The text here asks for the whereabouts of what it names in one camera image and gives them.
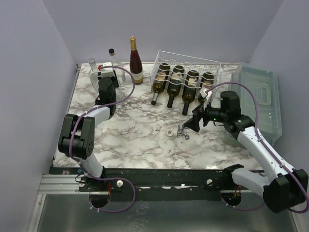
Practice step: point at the dark bottle black neck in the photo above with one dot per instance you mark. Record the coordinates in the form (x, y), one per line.
(173, 87)
(189, 90)

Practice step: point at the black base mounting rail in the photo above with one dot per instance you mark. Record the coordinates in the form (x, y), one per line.
(124, 185)

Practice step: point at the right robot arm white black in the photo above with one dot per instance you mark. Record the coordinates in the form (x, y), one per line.
(283, 187)

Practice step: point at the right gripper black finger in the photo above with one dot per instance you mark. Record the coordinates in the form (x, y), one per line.
(193, 123)
(199, 110)

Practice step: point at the aluminium extrusion rail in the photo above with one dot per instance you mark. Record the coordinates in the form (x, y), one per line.
(60, 184)

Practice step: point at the green bottle silver neck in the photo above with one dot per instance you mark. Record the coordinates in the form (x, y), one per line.
(159, 83)
(207, 82)

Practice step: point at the white wire wine rack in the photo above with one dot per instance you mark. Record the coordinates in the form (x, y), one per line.
(201, 65)

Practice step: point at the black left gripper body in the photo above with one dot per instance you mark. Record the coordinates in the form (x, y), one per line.
(114, 84)

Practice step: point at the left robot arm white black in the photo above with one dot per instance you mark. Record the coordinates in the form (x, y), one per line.
(77, 137)

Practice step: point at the clear bottle dark cork stopper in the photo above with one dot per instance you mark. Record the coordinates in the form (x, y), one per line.
(115, 62)

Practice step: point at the clear plastic storage box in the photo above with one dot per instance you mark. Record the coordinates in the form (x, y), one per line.
(264, 85)

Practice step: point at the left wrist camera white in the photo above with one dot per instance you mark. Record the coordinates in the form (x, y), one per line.
(103, 71)

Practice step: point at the chrome faucet with white fitting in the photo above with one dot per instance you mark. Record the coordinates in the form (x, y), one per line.
(178, 132)

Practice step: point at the red wine bottle gold cap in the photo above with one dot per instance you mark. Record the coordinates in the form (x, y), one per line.
(135, 62)

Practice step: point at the clear bottle silver stopper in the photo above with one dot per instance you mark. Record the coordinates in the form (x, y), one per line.
(119, 91)
(93, 73)

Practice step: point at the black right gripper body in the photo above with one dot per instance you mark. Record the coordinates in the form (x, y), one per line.
(200, 116)

